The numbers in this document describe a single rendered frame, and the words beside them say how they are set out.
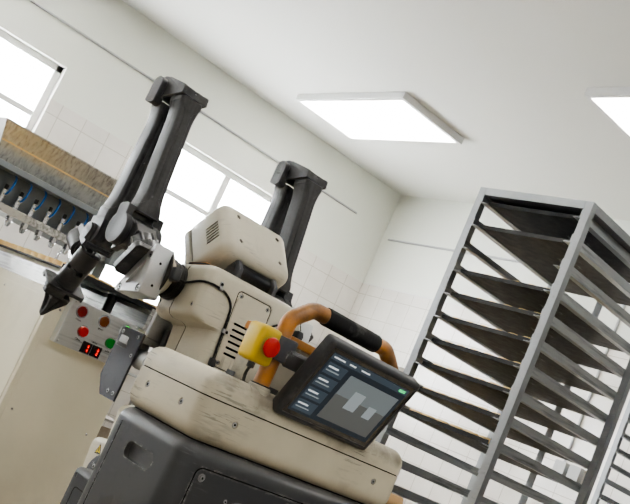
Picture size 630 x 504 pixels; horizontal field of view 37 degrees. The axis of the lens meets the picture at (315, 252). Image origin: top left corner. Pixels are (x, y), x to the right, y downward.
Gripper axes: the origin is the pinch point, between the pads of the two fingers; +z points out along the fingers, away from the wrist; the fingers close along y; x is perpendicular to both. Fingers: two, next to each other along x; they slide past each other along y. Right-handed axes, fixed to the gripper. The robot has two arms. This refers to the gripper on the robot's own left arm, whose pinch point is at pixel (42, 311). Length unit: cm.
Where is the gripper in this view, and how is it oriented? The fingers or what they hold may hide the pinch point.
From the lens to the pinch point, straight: 235.2
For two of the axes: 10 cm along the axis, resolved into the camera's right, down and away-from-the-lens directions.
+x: 3.6, 5.4, -7.6
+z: -6.5, 7.3, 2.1
